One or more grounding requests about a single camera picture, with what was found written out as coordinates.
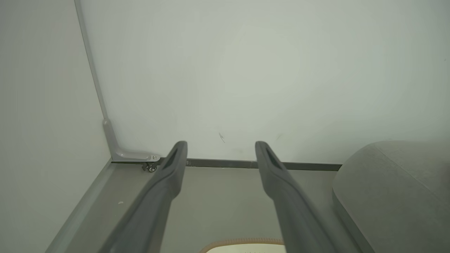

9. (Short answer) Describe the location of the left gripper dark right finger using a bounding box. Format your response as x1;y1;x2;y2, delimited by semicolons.
255;141;352;253

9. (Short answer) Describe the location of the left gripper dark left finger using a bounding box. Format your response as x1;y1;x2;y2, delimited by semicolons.
99;141;188;253

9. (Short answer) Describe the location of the cream perforated laundry basket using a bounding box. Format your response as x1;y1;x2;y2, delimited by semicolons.
200;238;286;253

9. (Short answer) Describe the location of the black baseboard strip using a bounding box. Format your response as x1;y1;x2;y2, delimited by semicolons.
160;158;342;171

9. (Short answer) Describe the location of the grey fabric cushion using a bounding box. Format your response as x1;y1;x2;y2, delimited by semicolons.
332;141;450;253

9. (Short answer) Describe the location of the grey metal foot bracket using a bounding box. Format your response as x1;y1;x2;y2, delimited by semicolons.
103;119;161;163

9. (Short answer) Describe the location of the grey partition bottom rail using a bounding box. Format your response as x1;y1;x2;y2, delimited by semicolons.
45;160;115;253

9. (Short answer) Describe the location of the grey partition frame post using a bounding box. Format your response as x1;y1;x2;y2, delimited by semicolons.
74;0;109;122

